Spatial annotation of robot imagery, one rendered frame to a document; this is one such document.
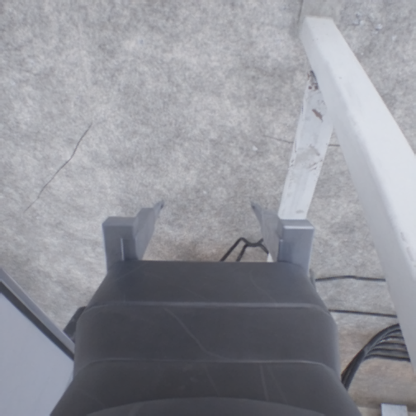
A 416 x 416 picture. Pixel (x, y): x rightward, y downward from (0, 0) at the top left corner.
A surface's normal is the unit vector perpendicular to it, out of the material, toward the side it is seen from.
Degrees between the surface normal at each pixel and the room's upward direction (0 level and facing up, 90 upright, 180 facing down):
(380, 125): 81
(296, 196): 0
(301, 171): 0
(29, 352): 90
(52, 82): 0
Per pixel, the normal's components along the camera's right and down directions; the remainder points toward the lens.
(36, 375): 0.98, -0.03
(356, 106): 0.02, -0.63
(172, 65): -0.12, 0.65
